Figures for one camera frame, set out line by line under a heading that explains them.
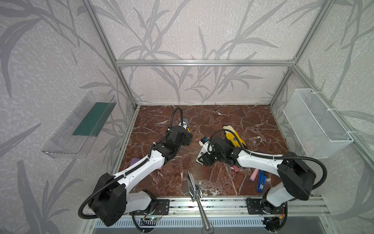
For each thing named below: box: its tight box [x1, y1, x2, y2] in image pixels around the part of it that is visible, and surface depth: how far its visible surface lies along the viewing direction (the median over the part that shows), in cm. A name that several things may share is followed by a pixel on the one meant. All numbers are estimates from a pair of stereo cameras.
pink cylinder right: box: [249, 168, 259, 182], surface depth 84 cm
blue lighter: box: [256, 169, 267, 194], surface depth 80 cm
